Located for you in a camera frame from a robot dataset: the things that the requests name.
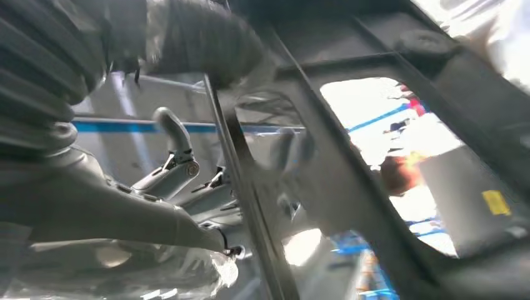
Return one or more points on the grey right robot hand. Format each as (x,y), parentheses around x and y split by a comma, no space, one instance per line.
(103,207)

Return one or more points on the person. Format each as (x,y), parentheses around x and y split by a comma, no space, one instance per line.
(397,174)

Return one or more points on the grey cabinet with yellow label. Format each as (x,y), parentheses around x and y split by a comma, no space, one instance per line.
(455,198)

